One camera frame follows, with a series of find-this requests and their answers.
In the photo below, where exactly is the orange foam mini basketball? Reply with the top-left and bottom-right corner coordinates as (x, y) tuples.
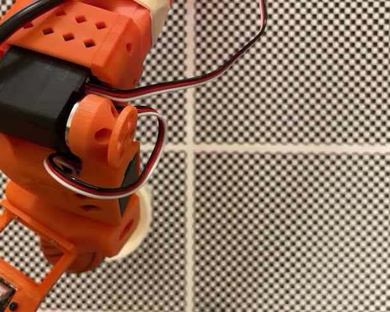
(40, 236), (102, 274)

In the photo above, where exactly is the cream paper cup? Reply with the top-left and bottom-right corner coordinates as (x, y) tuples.
(110, 187), (154, 261)

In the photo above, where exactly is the red black white servo cable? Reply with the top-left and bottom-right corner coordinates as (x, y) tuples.
(44, 105), (169, 200)
(84, 0), (269, 103)

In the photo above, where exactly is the black camera cable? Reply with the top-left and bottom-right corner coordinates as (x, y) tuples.
(0, 0), (64, 58)

